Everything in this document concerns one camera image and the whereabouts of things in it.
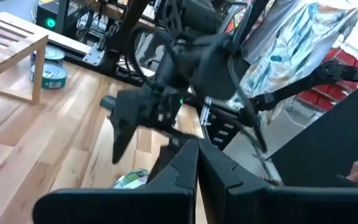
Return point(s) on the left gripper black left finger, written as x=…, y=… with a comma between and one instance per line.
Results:
x=120, y=205

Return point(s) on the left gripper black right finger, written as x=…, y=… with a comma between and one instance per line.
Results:
x=275, y=205

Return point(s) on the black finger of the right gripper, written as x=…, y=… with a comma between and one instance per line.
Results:
x=162, y=155
x=124, y=124

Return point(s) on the orange and blue label can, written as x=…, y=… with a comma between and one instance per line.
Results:
x=132, y=180
x=53, y=53

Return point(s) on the teal label tin can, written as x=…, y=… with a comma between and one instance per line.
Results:
x=53, y=77

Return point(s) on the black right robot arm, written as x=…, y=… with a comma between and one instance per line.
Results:
x=194, y=15

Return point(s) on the wooden slatted shelf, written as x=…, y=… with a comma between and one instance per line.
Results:
x=11, y=53

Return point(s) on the black flat panel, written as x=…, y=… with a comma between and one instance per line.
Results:
x=328, y=146

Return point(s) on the colourful patchwork cloth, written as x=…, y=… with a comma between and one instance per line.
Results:
x=236, y=20

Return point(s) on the black computer tower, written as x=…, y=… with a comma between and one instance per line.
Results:
x=47, y=31

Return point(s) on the red drawer cabinet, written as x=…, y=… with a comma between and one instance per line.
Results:
x=331, y=91

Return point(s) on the teal and white drape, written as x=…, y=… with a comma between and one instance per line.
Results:
x=291, y=46

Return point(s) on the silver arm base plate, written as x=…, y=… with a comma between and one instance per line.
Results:
x=93, y=55

